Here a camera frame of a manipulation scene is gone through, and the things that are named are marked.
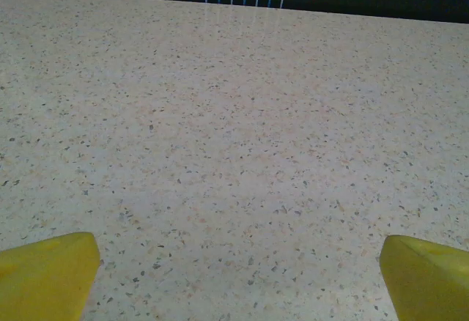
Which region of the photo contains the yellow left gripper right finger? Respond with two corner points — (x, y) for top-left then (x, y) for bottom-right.
(378, 235), (469, 321)

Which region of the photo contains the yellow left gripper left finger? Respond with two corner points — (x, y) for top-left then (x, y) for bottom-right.
(0, 231), (101, 321)

